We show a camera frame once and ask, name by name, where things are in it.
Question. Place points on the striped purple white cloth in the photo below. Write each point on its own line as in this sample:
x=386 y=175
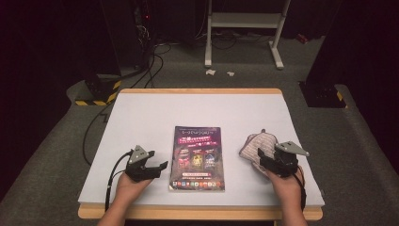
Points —
x=254 y=147

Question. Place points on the black stand base striped edge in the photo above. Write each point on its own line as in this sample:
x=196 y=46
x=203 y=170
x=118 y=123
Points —
x=323 y=95
x=100 y=92

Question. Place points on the small red object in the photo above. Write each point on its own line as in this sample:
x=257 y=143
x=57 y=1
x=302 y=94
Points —
x=302 y=38

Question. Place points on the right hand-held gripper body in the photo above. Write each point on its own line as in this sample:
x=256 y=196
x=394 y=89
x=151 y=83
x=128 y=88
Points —
x=284 y=163

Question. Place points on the white metal stand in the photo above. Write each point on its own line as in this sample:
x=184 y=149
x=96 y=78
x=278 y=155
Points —
x=244 y=20

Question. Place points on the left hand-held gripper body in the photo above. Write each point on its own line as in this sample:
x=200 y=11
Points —
x=141 y=172

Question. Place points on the wooden table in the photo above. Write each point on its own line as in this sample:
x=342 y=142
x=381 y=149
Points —
x=200 y=90

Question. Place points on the magazine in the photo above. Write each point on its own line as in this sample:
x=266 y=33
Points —
x=197 y=157

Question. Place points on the crumpled white paper scrap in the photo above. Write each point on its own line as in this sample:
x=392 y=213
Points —
x=210 y=72
x=230 y=73

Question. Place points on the person's right hand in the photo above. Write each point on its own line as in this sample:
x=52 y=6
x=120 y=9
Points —
x=287 y=186

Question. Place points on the person's left hand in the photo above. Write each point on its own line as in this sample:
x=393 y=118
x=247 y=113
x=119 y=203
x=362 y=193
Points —
x=131 y=190

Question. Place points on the dark equipment rack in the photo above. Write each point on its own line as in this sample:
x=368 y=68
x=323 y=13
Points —
x=142 y=28

